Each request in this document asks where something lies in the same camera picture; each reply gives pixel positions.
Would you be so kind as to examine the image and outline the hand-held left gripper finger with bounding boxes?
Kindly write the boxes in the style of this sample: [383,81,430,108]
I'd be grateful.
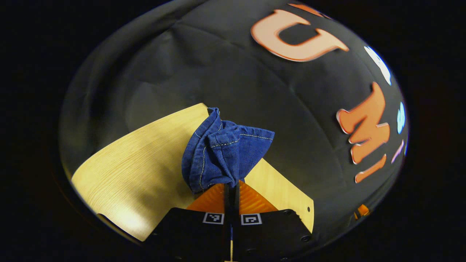
[146,183,232,262]
[232,181,313,262]

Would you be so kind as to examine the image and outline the blue denim jeans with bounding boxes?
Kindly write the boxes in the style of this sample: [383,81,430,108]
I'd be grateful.
[181,107,275,193]

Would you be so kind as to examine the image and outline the black backdrop cloth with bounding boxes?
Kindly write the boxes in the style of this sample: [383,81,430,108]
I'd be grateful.
[60,0,409,244]

